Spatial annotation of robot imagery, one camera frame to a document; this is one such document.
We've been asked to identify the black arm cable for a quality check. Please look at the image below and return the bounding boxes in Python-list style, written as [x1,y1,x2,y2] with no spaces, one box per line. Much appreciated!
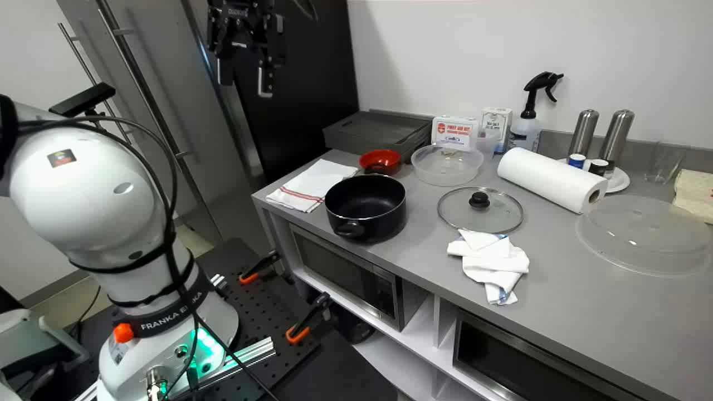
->
[13,109,277,401]

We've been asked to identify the steel shaker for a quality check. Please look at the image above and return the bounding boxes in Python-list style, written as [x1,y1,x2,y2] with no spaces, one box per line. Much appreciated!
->
[568,107,601,161]
[599,107,638,168]

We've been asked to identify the black refrigerator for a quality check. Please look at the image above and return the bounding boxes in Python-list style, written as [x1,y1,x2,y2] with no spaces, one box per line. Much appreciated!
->
[186,0,362,184]

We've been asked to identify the black cooking pot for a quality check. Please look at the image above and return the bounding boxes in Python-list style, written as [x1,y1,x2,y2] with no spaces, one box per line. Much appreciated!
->
[323,175,410,243]

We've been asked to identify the gray steel kitchen counter cabinet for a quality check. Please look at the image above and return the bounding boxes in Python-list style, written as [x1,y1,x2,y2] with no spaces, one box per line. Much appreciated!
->
[251,195,671,401]

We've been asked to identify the red bowl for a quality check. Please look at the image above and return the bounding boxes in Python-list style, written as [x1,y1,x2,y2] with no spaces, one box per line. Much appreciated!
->
[359,147,403,176]

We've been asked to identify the gray metal tray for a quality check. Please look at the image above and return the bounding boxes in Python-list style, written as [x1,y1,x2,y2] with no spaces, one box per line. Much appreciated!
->
[322,109,435,163]

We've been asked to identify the white paper towel roll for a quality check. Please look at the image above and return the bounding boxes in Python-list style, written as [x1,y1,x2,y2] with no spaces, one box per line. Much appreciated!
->
[494,146,610,216]

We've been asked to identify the spray bottle black trigger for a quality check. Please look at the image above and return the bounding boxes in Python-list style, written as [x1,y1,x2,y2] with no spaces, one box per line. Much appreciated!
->
[510,70,567,155]

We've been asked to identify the aluminium rail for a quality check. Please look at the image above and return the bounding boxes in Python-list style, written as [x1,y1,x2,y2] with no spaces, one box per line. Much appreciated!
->
[196,335,279,383]

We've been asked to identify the orange black clamp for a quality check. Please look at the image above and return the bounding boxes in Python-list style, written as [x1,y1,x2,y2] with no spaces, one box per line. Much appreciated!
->
[237,253,283,290]
[283,292,333,348]

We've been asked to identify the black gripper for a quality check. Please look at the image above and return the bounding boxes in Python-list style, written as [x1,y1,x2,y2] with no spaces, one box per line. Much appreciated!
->
[208,0,287,72]

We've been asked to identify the white plate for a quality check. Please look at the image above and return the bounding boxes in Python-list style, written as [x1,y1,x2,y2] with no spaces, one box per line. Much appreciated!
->
[564,157,633,196]

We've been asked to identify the beige sponge cloth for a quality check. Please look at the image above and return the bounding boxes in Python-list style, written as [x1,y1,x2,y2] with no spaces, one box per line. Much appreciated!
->
[671,168,713,226]

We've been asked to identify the small white box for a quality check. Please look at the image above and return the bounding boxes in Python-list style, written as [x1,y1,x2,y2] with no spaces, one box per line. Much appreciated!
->
[476,107,513,155]

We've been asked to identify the clear glass bowl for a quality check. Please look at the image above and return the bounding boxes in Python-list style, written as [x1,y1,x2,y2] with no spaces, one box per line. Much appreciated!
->
[410,143,486,187]

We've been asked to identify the black perforated robot table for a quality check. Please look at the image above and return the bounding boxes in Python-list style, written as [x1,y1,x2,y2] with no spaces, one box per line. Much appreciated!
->
[73,237,403,401]

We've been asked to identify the folded white towel red stripes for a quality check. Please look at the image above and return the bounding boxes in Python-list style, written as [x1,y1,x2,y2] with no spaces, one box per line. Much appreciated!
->
[266,157,362,216]

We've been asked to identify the red and white sign card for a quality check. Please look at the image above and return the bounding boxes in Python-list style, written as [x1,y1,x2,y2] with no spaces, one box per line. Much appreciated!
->
[431,114,476,155]

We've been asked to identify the crumpled white cloth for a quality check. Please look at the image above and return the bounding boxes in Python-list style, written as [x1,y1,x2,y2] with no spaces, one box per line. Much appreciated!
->
[445,227,533,307]

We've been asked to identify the glass pot lid black knob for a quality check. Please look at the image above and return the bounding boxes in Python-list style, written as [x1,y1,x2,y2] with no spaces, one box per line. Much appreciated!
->
[435,185,527,237]

